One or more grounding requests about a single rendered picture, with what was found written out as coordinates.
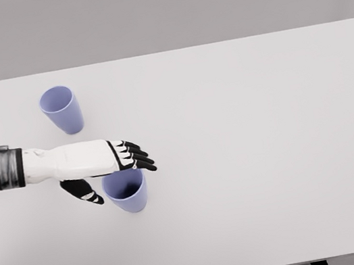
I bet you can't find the lavender plastic cup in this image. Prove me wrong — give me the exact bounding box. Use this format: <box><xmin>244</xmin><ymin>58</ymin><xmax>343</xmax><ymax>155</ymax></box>
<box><xmin>99</xmin><ymin>167</ymin><xmax>151</xmax><ymax>218</ymax></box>
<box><xmin>36</xmin><ymin>82</ymin><xmax>86</xmax><ymax>140</ymax></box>

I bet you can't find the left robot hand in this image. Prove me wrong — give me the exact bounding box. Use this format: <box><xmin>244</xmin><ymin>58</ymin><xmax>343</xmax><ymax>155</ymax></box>
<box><xmin>49</xmin><ymin>130</ymin><xmax>163</xmax><ymax>213</ymax></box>

